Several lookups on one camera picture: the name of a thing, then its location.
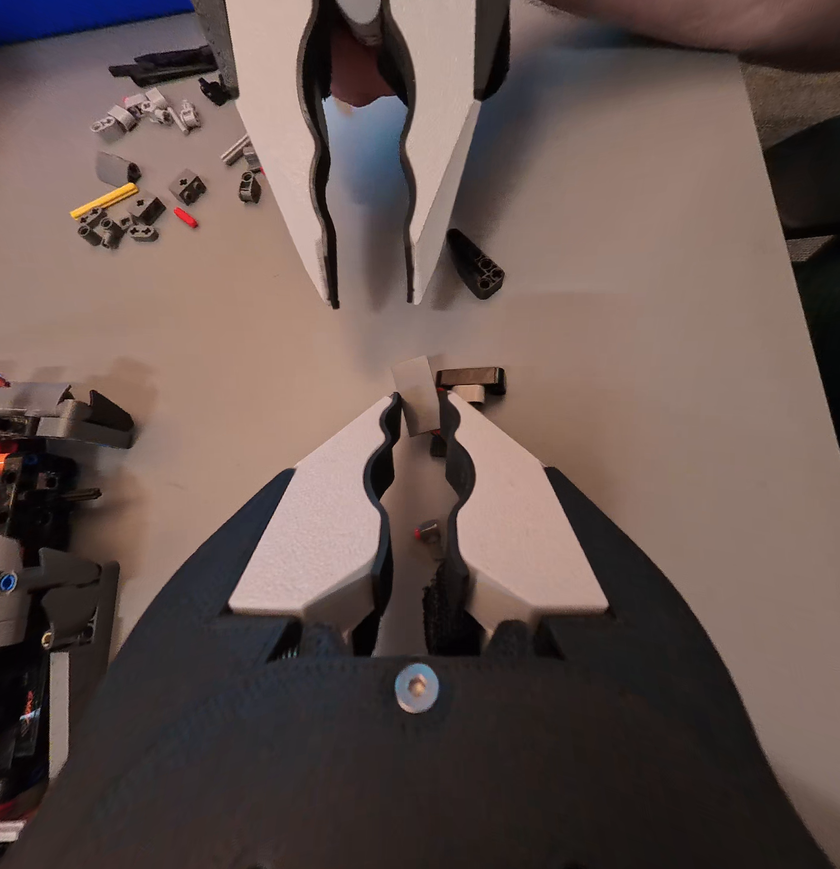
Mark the small yellow-axle lego assembly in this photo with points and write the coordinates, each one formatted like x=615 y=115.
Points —
x=471 y=377

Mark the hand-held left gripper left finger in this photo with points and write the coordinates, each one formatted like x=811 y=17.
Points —
x=311 y=543

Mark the small grey lego connector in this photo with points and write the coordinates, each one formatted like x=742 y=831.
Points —
x=431 y=536

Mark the black curved lego beam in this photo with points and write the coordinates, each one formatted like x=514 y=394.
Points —
x=478 y=268

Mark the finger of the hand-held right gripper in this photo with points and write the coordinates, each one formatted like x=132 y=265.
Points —
x=444 y=102
x=270 y=102

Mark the blue plastic bin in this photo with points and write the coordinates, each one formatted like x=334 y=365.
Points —
x=53 y=20

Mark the pile of lego pieces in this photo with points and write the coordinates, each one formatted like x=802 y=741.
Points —
x=114 y=166

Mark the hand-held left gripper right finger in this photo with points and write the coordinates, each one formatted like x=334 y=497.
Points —
x=522 y=543

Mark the person's right forearm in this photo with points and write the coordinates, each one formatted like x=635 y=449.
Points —
x=732 y=24

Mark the person's right hand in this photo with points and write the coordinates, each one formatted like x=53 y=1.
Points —
x=355 y=74

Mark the grey plate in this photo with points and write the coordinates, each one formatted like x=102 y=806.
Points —
x=416 y=400

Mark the partly built lego model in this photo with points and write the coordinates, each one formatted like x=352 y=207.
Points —
x=67 y=421

